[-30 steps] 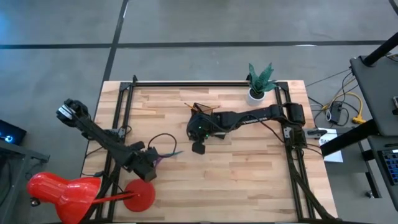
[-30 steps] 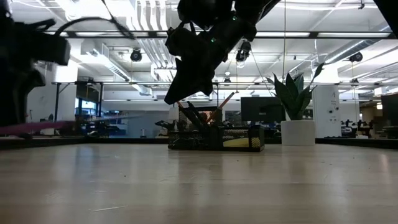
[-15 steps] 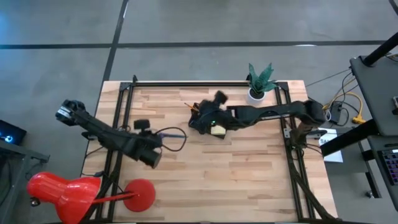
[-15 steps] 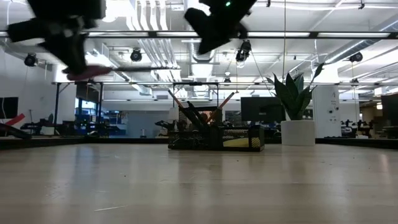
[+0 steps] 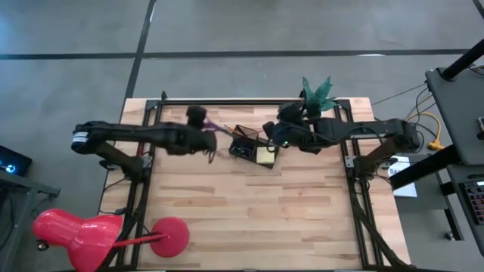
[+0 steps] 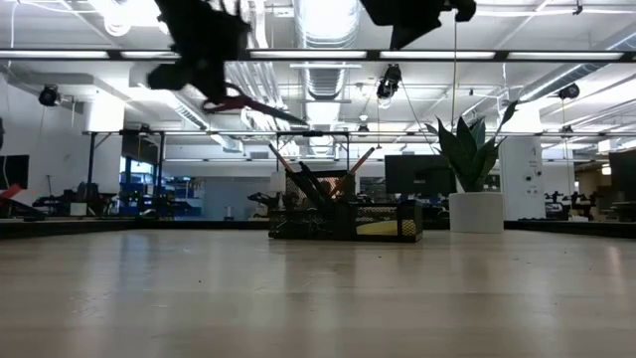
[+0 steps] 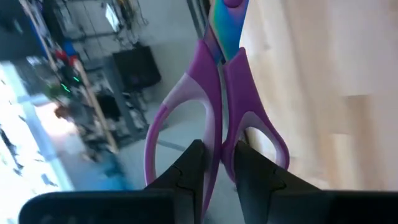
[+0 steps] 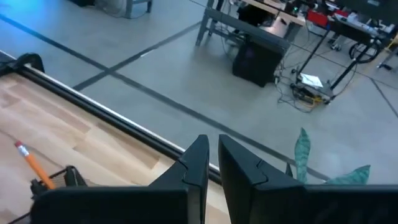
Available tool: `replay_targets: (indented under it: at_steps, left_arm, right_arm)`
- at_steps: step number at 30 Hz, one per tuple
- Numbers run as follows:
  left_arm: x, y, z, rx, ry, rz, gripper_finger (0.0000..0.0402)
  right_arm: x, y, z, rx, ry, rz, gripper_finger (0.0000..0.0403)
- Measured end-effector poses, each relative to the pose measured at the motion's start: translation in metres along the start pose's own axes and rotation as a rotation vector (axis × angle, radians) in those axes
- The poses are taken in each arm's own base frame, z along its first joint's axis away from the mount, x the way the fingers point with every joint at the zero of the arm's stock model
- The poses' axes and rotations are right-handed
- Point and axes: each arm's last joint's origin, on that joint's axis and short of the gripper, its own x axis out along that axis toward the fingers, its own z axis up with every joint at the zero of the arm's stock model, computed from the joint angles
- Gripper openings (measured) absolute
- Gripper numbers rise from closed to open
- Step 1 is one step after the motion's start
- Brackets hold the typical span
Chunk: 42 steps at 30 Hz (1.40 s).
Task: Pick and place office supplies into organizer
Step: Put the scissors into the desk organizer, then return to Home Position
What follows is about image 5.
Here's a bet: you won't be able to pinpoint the black desk crossbar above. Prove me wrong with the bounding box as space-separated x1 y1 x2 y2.
389 145 461 192

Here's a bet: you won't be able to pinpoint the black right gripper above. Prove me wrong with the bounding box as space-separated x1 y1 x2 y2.
262 101 323 153

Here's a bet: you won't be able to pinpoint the black pole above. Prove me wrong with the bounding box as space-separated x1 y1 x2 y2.
440 39 484 82

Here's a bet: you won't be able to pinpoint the grey desk top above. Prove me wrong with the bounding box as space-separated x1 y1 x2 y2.
425 66 484 167

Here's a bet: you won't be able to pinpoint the black mesh desk organizer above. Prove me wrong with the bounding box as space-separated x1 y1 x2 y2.
228 124 281 170

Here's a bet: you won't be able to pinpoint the grey metal stand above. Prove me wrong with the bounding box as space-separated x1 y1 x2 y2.
0 169 61 272

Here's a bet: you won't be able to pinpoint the thin black floor cable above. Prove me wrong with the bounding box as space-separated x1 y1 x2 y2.
372 82 428 107

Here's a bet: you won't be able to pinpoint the purple and teal scissors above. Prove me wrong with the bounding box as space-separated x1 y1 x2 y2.
202 118 232 136

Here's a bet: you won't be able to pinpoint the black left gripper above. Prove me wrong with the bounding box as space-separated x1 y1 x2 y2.
164 105 219 156

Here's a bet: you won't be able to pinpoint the yellow sticky note pad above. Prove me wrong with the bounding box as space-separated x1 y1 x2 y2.
256 146 276 165

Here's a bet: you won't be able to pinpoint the grey keyboard desk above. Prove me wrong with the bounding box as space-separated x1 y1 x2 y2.
445 164 484 258

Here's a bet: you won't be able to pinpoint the red desk lamp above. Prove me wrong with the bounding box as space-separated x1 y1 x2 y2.
32 208 190 272

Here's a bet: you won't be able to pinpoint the green plant in white pot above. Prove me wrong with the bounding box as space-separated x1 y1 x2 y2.
300 75 338 119

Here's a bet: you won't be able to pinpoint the white paper sheet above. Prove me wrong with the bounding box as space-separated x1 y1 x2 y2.
387 156 419 199

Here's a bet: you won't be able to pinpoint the yellow cable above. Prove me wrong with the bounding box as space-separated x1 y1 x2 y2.
406 110 446 152

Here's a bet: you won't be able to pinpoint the black device with blue light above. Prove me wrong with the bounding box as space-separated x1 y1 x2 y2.
0 145 33 178

